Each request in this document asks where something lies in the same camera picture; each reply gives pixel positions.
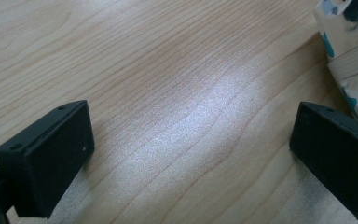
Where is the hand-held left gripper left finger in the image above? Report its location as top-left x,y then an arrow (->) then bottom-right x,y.
0,99 -> 96,219

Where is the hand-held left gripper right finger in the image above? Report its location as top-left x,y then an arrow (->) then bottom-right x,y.
289,101 -> 358,220

